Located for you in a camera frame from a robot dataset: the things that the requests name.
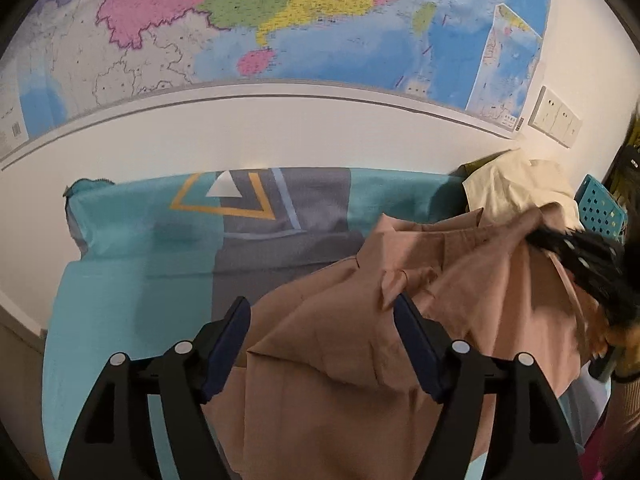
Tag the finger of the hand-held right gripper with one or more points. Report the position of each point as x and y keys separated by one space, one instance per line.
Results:
x=565 y=247

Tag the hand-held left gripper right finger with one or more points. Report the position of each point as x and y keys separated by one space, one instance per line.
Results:
x=415 y=350

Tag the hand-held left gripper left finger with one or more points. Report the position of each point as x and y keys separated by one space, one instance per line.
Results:
x=230 y=345

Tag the tan brown shirt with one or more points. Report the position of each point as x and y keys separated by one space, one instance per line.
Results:
x=350 y=360

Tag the person's right forearm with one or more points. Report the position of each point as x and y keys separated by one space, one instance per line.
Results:
x=627 y=410

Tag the blue perforated plastic basket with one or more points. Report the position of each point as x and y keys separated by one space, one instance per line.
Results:
x=600 y=210

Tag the cream yellow garment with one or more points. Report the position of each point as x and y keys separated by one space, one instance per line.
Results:
x=520 y=185

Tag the teal bed sheet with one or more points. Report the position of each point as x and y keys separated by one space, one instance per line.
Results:
x=125 y=310

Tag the teal patterned pillow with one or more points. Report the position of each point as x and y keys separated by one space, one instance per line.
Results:
x=150 y=220

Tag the white wall switch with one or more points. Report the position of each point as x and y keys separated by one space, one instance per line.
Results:
x=576 y=129

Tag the white wall socket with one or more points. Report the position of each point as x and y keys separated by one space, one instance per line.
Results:
x=544 y=110
x=564 y=121

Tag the colourful wall map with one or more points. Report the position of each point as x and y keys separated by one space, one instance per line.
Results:
x=300 y=10

